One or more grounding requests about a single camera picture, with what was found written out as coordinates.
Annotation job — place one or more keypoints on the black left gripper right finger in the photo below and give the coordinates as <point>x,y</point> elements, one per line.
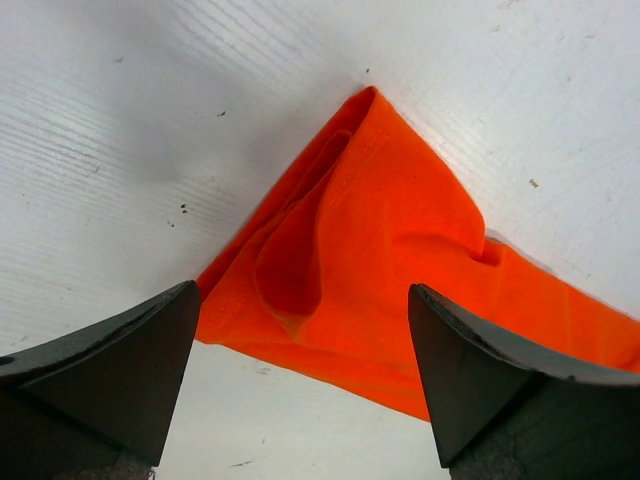
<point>504,407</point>

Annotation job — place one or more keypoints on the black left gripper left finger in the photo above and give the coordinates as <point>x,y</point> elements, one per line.
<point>98,403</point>

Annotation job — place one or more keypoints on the orange t shirt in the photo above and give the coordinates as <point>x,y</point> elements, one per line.
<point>317,280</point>

